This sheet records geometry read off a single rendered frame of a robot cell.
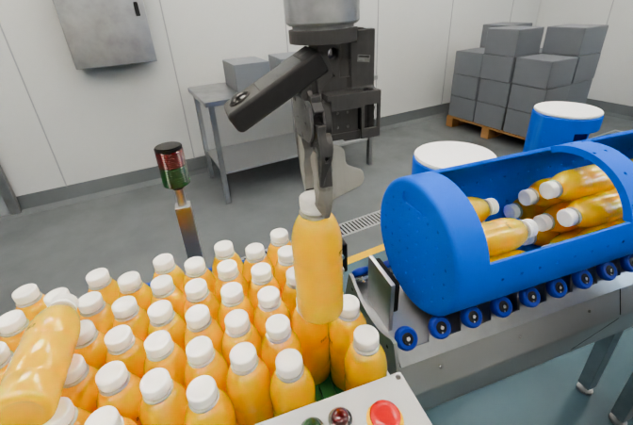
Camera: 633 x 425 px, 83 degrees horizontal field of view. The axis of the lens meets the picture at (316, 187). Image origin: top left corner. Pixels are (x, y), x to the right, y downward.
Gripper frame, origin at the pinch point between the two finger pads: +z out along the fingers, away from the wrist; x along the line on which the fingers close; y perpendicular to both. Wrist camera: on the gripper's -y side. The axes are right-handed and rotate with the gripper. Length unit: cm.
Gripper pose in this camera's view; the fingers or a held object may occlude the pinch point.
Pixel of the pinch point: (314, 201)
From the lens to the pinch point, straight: 45.8
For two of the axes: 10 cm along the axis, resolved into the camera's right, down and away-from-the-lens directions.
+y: 9.5, -1.9, 2.6
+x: -3.2, -4.2, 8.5
